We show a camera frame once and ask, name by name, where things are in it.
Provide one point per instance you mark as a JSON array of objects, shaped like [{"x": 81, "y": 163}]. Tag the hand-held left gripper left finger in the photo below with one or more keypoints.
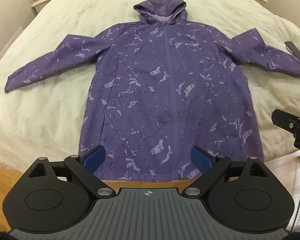
[{"x": 95, "y": 158}]

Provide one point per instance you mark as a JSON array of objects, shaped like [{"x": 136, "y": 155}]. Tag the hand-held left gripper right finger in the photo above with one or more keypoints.
[{"x": 201, "y": 160}]

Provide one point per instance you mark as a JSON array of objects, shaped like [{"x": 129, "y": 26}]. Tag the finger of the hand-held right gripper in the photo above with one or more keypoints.
[{"x": 283, "y": 120}]

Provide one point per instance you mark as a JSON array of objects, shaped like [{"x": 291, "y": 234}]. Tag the purple patterned hooded jacket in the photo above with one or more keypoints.
[{"x": 162, "y": 92}]

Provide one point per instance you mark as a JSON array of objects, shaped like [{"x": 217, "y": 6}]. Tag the black remote control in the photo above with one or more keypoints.
[{"x": 293, "y": 49}]

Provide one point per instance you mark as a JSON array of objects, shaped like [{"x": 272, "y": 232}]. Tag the cream bed blanket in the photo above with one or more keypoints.
[{"x": 52, "y": 97}]

